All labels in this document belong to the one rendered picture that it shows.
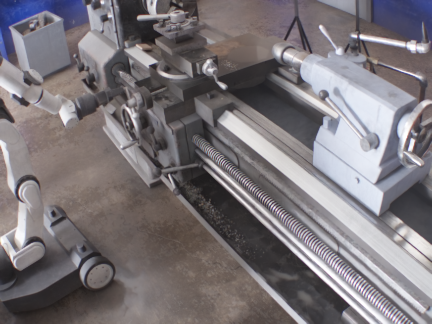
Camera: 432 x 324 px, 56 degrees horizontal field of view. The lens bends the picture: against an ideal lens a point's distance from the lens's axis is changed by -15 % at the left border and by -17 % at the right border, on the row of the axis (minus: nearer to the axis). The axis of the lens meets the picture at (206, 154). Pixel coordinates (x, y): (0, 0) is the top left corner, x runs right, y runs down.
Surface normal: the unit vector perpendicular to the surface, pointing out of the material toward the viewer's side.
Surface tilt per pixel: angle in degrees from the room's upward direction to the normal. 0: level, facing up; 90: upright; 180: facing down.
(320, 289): 0
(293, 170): 36
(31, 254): 90
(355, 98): 82
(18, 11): 90
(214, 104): 0
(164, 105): 0
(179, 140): 90
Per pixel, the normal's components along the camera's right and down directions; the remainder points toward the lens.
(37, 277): -0.10, -0.79
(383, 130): -0.84, 0.18
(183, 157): 0.52, 0.47
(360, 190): -0.85, 0.38
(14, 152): 0.57, 0.73
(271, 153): -0.58, -0.42
